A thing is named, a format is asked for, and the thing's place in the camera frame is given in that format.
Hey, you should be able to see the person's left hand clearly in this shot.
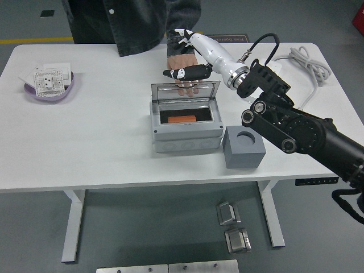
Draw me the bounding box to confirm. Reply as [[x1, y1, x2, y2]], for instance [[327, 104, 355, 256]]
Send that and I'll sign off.
[[166, 55, 203, 98]]

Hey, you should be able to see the brown floor sign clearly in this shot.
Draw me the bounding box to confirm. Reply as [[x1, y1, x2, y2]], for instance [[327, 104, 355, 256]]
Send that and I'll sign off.
[[209, 34, 250, 44]]

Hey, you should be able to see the small metal block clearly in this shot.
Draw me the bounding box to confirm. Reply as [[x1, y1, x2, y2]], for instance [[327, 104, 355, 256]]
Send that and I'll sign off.
[[216, 201, 242, 226]]

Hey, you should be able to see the purple bowl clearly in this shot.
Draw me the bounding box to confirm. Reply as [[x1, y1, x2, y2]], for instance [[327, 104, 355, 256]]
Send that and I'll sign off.
[[23, 71, 75, 102]]

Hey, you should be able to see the grey junction box clear lid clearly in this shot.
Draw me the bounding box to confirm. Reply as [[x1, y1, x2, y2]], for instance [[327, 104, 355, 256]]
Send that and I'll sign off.
[[149, 80, 224, 154]]

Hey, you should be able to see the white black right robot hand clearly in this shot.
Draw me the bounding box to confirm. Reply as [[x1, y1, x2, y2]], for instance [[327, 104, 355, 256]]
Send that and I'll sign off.
[[162, 28, 249, 86]]

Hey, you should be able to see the small white plate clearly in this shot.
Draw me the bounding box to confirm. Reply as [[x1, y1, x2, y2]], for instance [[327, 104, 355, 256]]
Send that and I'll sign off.
[[18, 65, 43, 86]]

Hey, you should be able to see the person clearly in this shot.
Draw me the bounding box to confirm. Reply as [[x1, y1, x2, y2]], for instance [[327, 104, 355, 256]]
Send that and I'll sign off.
[[61, 0, 169, 57]]

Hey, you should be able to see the grey cube with round hole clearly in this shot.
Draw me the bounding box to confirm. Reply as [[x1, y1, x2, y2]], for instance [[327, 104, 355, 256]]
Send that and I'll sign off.
[[221, 125, 267, 169]]

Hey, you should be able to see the grey power strip cord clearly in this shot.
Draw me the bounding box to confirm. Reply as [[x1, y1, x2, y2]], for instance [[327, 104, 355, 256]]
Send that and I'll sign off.
[[274, 46, 332, 110]]

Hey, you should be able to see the orange cylinder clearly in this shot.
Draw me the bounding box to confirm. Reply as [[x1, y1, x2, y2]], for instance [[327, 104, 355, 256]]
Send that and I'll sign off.
[[167, 115, 197, 125]]

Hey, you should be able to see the metal block with latch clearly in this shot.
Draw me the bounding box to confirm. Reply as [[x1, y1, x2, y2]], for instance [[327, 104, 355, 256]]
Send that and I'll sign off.
[[224, 227, 253, 254]]

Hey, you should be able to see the long metal plate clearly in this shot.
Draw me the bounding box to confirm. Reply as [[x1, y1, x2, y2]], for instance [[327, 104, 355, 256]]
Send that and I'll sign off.
[[168, 259, 239, 273], [96, 264, 169, 273]]

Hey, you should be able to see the plain white switch plate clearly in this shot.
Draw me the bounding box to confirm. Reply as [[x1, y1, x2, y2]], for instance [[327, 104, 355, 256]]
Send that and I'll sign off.
[[43, 62, 72, 86]]

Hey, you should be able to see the black table control panel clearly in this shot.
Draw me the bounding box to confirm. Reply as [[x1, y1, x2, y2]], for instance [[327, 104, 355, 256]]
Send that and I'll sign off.
[[295, 177, 340, 186]]

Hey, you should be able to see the red object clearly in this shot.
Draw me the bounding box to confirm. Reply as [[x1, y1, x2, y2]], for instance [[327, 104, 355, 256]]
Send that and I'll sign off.
[[351, 5, 364, 31]]

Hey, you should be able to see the printed white socket module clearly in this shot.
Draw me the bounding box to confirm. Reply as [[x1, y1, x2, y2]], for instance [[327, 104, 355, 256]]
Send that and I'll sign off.
[[33, 70, 65, 99]]

